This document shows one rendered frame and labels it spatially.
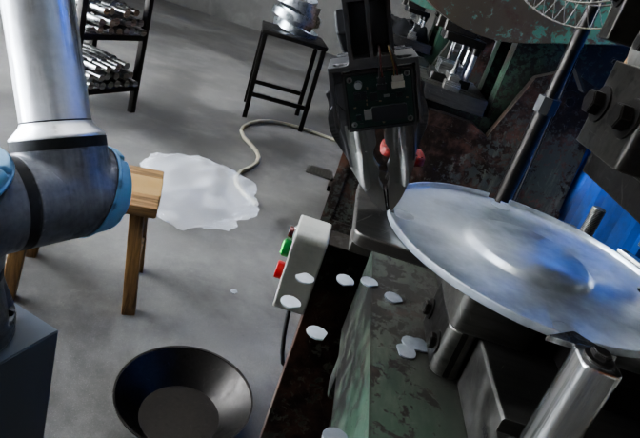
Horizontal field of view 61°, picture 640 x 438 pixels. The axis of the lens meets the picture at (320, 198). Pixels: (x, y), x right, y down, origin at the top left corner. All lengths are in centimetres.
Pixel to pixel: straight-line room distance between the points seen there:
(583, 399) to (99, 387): 112
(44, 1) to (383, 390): 58
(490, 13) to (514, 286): 141
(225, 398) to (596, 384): 105
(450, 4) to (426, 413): 146
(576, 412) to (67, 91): 63
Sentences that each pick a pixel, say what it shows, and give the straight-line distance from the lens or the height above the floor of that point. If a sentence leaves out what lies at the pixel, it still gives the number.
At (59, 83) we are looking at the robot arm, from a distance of 75.
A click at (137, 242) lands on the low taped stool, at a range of 147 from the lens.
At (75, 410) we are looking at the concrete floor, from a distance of 133.
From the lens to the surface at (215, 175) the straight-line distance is 204.
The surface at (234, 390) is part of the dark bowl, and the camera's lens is 136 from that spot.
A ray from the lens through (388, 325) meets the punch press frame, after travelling 62.
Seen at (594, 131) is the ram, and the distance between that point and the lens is 56.
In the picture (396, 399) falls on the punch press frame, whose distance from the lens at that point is 54.
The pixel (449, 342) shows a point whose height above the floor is 69.
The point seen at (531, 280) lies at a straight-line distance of 52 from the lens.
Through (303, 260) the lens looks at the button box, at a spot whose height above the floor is 59.
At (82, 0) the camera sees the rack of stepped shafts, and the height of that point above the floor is 55.
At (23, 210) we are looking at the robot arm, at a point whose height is 63.
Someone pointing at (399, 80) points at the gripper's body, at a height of 91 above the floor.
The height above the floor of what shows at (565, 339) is 79.
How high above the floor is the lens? 97
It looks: 22 degrees down
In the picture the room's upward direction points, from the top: 18 degrees clockwise
